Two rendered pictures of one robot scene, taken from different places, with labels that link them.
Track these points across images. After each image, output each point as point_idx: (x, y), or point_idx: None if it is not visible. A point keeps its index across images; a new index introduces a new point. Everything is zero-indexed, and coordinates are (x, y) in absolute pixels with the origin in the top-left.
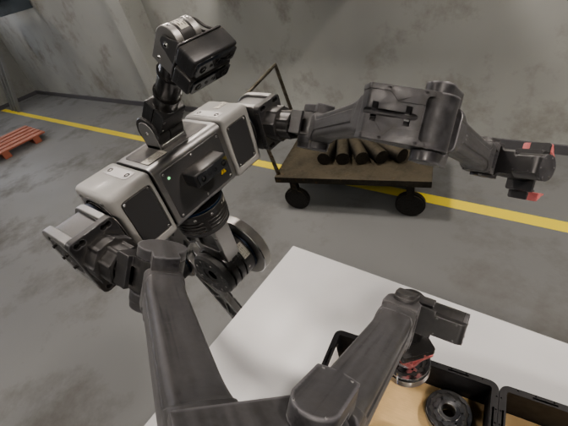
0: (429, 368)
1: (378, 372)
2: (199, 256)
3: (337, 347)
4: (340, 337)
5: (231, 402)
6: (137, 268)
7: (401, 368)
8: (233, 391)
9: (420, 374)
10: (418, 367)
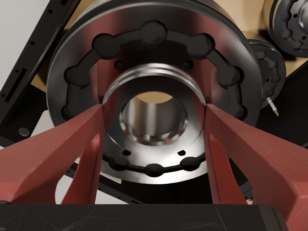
0: (235, 30)
1: None
2: None
3: (27, 126)
4: (2, 126)
5: None
6: None
7: (192, 146)
8: (69, 185)
9: (251, 94)
10: (217, 85)
